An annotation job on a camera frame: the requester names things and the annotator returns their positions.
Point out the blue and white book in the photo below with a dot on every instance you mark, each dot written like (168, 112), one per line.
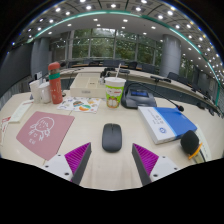
(173, 121)

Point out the red and white leaflet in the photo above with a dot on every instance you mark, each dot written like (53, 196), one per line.
(4, 128)

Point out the ceiling lights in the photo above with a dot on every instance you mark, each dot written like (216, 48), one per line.
(113, 5)

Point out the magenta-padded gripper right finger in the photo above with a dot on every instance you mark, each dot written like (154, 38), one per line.
(164, 165)

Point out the cream desk organizer box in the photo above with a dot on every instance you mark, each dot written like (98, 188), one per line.
(85, 88)

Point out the black computer mouse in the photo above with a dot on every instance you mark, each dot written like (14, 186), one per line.
(112, 138)

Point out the white paper sheet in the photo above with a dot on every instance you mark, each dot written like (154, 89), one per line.
(205, 146)

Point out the black foam microphone with orange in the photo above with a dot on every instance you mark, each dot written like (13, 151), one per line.
(189, 141)

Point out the dark office chairs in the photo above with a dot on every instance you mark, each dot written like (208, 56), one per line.
(148, 68)

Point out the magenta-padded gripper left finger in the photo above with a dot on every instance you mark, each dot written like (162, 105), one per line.
(58, 164)

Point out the red bottle with green band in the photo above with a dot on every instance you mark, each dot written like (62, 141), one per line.
(55, 88)

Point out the white lidded mug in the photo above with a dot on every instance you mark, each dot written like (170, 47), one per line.
(45, 93)

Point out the paper drink cup with straw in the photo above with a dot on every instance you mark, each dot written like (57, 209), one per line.
(114, 93)

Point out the black conference microphone unit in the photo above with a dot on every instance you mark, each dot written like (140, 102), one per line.
(138, 100)

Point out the stack of white paper cups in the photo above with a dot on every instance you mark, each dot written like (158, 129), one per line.
(34, 90)

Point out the pink mouse pad with drawing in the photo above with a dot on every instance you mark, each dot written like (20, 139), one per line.
(40, 140)

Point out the colourful sticker sheet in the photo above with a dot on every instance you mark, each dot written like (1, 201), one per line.
(80, 104)

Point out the white printed document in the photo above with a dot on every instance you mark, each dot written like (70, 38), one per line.
(21, 111)

